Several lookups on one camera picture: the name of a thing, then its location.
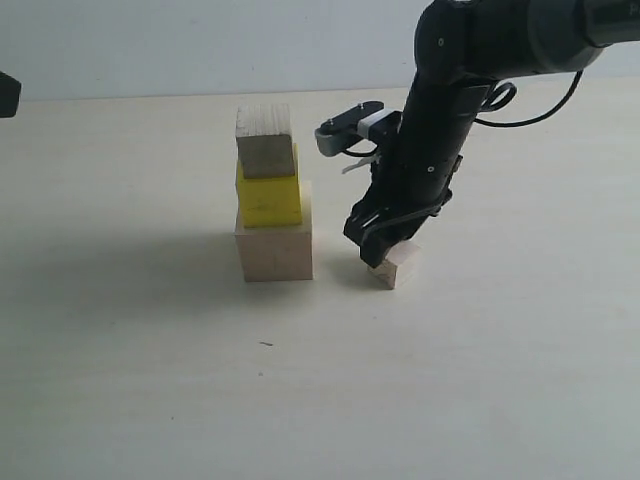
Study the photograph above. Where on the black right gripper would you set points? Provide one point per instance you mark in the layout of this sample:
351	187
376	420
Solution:
415	168

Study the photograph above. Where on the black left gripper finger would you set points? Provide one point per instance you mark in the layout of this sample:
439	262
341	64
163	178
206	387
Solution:
10	92

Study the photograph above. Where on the small wooden cube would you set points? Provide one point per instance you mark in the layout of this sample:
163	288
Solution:
398	264

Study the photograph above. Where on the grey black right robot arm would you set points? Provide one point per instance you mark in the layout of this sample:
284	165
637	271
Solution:
462	51

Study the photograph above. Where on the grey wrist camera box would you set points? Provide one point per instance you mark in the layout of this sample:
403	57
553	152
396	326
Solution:
350	130

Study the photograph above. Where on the medium wooden cube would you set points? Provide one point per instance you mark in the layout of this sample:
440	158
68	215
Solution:
264	141

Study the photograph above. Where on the yellow cube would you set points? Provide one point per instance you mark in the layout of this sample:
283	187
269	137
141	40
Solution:
269	202

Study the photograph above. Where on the large wooden cube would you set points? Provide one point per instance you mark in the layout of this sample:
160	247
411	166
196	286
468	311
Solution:
285	253

